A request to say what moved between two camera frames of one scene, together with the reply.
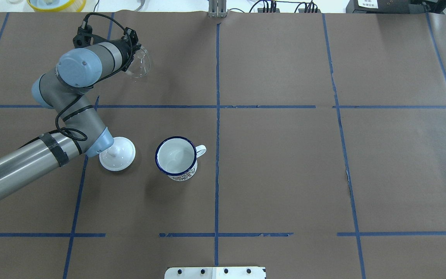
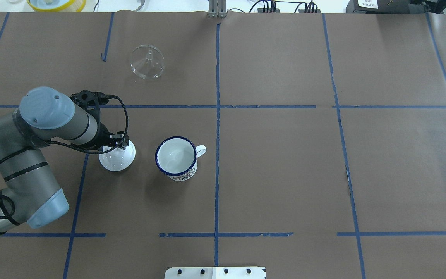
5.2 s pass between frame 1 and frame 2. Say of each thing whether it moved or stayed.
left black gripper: moved
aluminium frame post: stayed
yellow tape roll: stayed
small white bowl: stayed
